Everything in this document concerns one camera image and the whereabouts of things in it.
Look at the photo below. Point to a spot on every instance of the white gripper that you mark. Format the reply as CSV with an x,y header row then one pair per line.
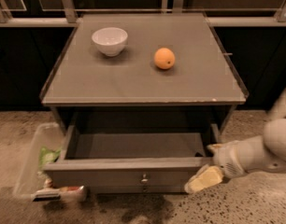
x,y
229,160

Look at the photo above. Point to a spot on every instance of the grey top drawer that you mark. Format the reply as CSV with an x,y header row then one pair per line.
x,y
128,162

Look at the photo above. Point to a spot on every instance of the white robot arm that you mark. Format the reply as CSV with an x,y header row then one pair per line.
x,y
266,152

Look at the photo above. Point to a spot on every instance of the grey drawer cabinet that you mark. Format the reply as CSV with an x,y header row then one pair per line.
x,y
128,92

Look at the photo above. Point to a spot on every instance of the orange fruit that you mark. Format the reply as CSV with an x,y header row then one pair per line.
x,y
164,58

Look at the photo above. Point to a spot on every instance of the red tomato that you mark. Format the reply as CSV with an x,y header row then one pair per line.
x,y
66,189

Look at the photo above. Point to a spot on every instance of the white ceramic bowl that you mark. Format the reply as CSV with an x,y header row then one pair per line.
x,y
110,41

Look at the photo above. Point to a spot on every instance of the green snack bag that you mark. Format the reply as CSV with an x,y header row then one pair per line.
x,y
47,156

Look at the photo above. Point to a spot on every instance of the clear plastic bin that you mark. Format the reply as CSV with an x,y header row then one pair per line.
x,y
34,184

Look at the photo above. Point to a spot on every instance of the metal railing frame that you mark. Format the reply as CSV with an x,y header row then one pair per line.
x,y
72,13

